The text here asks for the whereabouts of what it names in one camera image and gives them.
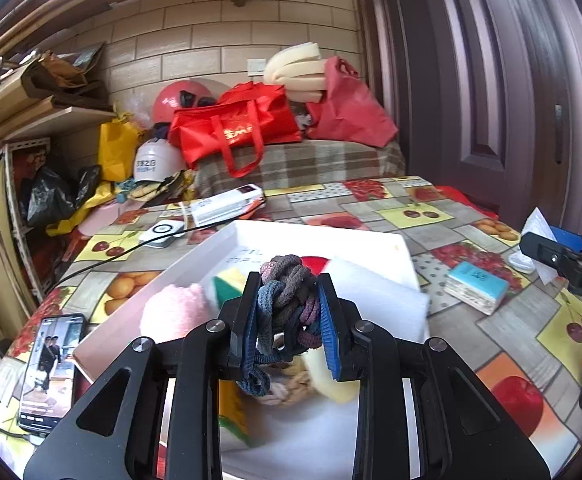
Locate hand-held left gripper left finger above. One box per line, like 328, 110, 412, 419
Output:
23, 271, 262, 480

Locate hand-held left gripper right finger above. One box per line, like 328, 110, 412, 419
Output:
316, 272, 552, 480

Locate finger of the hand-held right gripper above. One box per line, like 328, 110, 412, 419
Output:
520, 232, 579, 281
551, 226, 582, 256

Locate white tissue paper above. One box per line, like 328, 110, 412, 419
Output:
508, 207, 559, 283

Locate yellow green scouring sponge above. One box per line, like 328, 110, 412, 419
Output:
212, 268, 268, 448

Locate bundle of hair ties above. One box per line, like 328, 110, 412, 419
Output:
236, 255, 324, 398

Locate pale yellow sponge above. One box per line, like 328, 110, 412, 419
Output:
301, 350, 360, 404

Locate white brown braided rope knot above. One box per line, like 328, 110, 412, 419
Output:
263, 367, 316, 408

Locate red plush apple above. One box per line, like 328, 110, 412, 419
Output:
298, 256, 342, 276

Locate white cardboard box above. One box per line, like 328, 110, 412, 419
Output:
73, 219, 419, 480

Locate pink fluffy plush ball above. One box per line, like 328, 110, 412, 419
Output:
140, 283, 206, 343

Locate blue tissue packet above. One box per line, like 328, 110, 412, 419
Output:
443, 261, 510, 316

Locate red cloth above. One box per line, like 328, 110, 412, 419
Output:
436, 185, 499, 218

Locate white power bank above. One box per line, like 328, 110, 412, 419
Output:
191, 185, 264, 227

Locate fruit print tablecloth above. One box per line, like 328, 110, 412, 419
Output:
0, 175, 582, 480

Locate black yellow cloth bundle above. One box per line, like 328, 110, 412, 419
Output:
143, 170, 196, 201

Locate plaid blanket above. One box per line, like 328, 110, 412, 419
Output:
193, 137, 406, 196

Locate dark purple door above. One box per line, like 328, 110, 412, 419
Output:
371, 0, 582, 241

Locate white helmet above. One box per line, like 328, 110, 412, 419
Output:
133, 137, 186, 184

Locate black smartphone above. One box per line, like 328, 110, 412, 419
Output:
17, 312, 88, 435

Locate yellow plastic bag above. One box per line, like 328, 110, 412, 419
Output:
46, 182, 122, 238

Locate bright red tote bag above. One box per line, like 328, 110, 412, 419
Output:
168, 81, 304, 178

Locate yellow paper bag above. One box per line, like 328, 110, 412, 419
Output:
98, 115, 144, 182

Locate dark red plastic bag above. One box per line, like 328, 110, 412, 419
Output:
305, 56, 399, 148

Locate black plastic bag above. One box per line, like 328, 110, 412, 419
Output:
26, 165, 102, 226

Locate red helmet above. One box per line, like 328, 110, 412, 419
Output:
152, 80, 216, 126

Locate cream foam roll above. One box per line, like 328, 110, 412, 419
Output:
263, 41, 328, 103

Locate wooden shelf boards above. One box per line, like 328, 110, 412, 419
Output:
0, 95, 116, 156

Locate brown paper bags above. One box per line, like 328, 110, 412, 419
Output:
21, 42, 106, 108

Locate black door handle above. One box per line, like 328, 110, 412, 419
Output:
554, 105, 564, 163

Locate white wireless charger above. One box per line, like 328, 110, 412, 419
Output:
138, 220, 184, 250

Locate black charger cable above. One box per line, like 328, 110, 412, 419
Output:
58, 227, 206, 286

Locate black phone cable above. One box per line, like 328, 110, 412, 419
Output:
0, 422, 42, 446

